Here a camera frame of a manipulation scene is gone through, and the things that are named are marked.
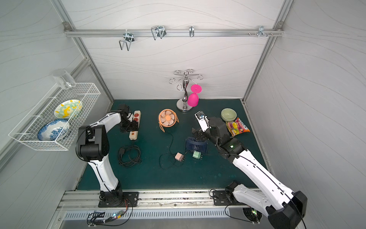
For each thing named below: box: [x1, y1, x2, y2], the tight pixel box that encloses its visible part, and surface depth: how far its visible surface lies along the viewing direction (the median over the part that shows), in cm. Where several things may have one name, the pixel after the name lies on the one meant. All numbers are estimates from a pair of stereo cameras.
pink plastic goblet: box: [187, 83, 203, 108], surface depth 95 cm
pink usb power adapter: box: [174, 152, 186, 162], surface depth 89 cm
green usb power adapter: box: [192, 150, 204, 160], surface depth 90 cm
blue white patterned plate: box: [37, 118, 70, 142], surface depth 63 cm
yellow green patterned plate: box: [53, 99, 83, 119], surface depth 71 cm
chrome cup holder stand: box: [168, 68, 204, 113], surface depth 103 cm
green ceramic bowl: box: [220, 107, 238, 122], surface depth 109 cm
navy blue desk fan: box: [185, 136, 209, 154], surface depth 88 cm
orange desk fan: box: [157, 108, 180, 133], surface depth 100 cm
